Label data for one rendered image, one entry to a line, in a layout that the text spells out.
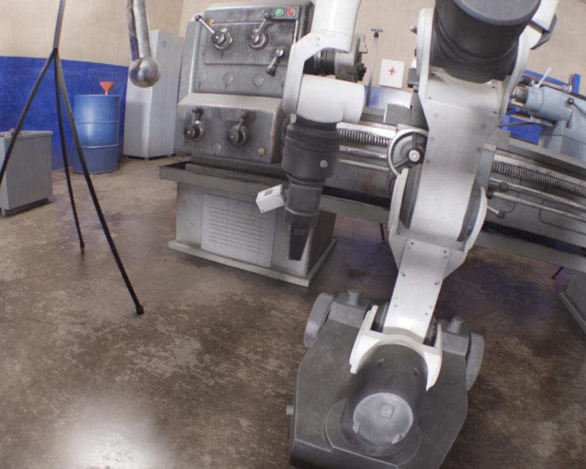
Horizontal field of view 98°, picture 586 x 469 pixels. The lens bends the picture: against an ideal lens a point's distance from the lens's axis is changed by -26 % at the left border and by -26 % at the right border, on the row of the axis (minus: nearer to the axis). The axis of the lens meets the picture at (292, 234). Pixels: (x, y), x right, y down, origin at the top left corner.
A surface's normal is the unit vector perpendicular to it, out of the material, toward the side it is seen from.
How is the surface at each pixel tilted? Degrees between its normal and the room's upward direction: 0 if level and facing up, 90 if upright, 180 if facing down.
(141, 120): 90
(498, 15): 85
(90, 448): 0
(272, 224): 90
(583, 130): 66
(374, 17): 90
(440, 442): 0
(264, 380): 0
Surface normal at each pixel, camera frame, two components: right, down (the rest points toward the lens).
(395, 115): -0.32, 0.28
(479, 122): -0.40, 0.57
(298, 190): 0.00, 0.45
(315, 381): 0.12, -0.94
